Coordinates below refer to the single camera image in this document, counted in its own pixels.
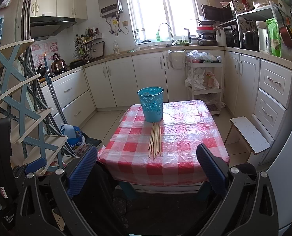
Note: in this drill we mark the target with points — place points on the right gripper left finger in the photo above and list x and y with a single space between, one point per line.
64 184

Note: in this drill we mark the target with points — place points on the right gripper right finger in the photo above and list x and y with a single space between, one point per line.
247 202

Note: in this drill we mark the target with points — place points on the teal perforated utensil basket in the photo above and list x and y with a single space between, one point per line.
151 99

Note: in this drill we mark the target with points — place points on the kitchen faucet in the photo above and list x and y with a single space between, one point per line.
169 34

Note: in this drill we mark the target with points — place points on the blue white plastic bag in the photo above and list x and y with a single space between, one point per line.
75 138

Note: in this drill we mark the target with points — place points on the blue cream folding shelf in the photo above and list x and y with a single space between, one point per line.
44 147

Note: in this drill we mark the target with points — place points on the white folding stool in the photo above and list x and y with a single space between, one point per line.
243 132

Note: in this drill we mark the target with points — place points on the red checkered plastic tablecloth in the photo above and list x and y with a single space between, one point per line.
184 126

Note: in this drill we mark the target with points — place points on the black wok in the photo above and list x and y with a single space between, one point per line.
42 70

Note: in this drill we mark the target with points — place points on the steel kettle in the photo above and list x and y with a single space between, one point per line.
59 65

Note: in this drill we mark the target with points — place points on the white rolling storage cart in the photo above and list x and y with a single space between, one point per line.
204 78

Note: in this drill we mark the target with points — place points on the dish drying rack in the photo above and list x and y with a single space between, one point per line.
89 49

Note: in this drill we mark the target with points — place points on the clear plastic bottle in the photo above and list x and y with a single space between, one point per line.
116 48

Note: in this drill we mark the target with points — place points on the black range hood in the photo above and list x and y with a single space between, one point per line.
44 27

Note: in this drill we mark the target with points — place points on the white electric water boiler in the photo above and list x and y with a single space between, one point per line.
263 36

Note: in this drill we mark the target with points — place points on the white hanging trash bin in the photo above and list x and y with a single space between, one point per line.
176 59

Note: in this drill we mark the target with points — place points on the stacked pots and pans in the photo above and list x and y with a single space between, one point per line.
206 33

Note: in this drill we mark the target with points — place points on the green dish soap bottle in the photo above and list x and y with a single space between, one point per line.
158 36

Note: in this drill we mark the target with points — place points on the green snack bag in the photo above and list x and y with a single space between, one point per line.
274 37

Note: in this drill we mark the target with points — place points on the black microwave oven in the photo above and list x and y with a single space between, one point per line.
223 14

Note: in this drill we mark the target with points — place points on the mop handle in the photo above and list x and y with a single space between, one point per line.
52 91

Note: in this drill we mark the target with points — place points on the wall gas water heater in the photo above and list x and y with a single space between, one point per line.
108 8

